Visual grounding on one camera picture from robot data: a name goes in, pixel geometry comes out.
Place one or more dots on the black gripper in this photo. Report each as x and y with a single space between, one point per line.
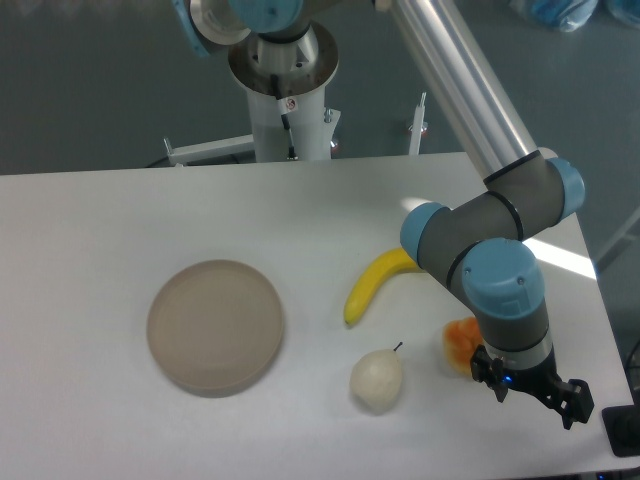
533 372

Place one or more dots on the yellow banana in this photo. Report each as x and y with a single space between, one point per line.
384 267

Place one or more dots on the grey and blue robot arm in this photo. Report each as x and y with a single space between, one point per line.
476 251

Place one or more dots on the orange knotted bread roll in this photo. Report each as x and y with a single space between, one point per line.
460 339

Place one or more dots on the black device at table edge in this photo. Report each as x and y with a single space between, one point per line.
622 429

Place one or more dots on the white pear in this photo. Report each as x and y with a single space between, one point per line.
376 379

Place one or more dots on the beige round plate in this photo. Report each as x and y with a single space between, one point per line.
215 327

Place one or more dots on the blue plastic bag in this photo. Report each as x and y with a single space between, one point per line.
625 11
564 16

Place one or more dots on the white pedestal support leg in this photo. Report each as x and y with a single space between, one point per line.
418 126

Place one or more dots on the white pedestal base bar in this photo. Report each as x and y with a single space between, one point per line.
183 155

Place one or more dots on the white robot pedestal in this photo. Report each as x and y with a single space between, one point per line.
285 81

